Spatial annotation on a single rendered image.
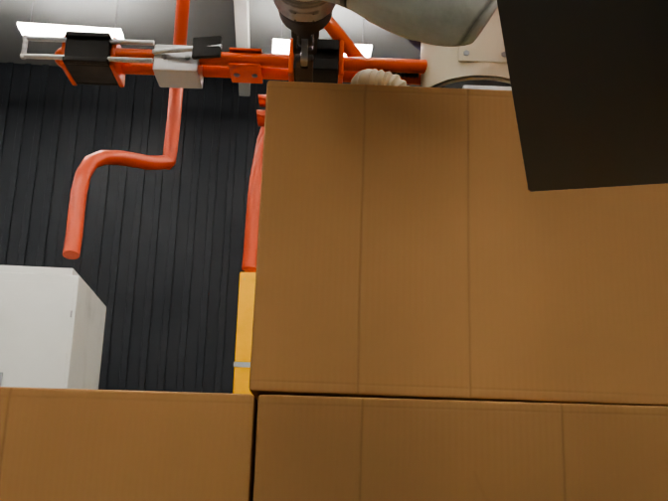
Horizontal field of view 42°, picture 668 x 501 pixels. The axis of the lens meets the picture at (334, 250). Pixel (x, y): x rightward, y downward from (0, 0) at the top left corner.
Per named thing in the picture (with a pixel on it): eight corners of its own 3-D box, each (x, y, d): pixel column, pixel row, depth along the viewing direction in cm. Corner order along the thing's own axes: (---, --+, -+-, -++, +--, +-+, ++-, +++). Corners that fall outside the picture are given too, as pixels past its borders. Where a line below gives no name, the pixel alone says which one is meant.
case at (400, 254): (634, 429, 140) (620, 197, 151) (756, 409, 101) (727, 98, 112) (265, 417, 139) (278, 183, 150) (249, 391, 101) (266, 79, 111)
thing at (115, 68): (124, 87, 138) (127, 60, 140) (113, 66, 131) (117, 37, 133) (72, 85, 138) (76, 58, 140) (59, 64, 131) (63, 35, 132)
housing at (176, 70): (203, 90, 138) (205, 65, 139) (197, 71, 131) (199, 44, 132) (159, 88, 137) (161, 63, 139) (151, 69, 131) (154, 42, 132)
